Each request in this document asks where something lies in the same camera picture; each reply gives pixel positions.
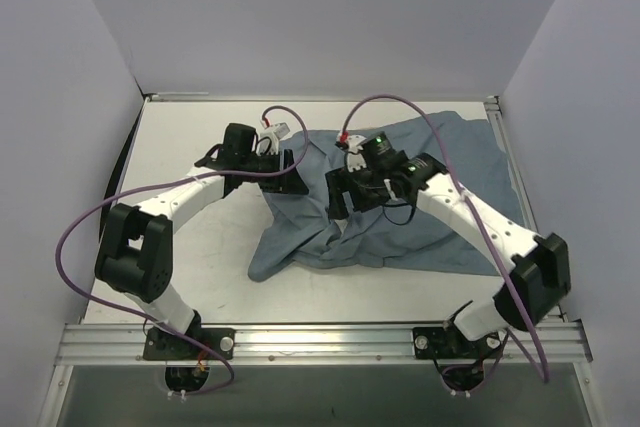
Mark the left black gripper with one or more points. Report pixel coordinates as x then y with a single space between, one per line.
282 173

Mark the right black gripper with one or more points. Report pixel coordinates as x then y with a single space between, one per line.
342 187

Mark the blue-grey pillowcase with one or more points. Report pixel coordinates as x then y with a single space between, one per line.
395 237

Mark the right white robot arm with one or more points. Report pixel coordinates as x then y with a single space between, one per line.
425 184

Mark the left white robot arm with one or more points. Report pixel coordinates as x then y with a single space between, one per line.
136 252

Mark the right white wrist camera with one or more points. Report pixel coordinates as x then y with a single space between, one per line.
354 153

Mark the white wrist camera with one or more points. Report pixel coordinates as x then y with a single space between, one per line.
270 137
354 153

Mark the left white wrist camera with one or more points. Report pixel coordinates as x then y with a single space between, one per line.
270 137

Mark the back aluminium rail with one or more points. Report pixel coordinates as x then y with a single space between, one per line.
179 97

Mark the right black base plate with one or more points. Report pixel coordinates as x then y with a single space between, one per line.
434 341

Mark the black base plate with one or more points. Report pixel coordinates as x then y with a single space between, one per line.
163 346
434 341

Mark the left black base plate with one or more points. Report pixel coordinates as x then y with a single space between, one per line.
163 346

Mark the front aluminium rail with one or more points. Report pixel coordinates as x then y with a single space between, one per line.
122 344

